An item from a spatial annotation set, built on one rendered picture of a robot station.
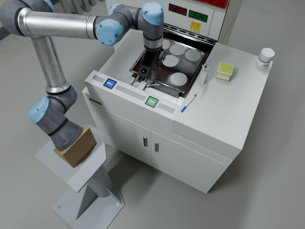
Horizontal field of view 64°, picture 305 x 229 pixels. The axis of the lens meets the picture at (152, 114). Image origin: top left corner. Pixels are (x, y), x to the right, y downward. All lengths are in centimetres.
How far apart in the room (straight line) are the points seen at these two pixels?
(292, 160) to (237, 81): 123
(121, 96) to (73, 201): 111
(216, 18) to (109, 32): 87
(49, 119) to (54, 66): 24
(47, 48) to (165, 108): 61
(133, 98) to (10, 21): 65
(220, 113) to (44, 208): 157
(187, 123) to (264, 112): 148
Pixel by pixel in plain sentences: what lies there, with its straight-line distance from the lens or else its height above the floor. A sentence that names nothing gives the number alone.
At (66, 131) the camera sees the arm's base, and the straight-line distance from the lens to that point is 118.
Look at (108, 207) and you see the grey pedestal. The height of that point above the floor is 1.
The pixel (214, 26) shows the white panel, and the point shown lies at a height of 107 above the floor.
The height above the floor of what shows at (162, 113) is 96.
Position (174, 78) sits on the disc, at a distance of 145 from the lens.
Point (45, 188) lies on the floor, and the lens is 226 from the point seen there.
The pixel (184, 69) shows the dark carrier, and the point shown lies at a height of 90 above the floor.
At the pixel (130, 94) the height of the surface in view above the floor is 96.
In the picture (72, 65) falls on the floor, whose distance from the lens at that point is 288.
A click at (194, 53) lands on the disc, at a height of 90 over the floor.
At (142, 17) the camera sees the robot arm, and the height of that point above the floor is 148.
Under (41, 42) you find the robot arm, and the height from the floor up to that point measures 132.
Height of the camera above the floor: 202
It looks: 59 degrees down
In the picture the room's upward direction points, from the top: straight up
